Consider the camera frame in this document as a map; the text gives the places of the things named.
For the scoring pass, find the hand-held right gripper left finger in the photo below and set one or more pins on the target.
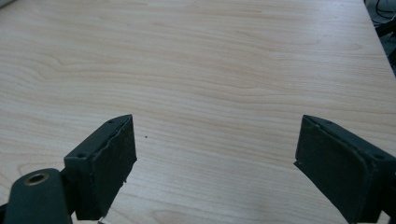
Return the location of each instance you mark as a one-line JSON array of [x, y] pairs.
[[102, 174]]

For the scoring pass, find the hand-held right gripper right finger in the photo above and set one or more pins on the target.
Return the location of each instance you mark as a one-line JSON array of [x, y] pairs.
[[339, 168]]

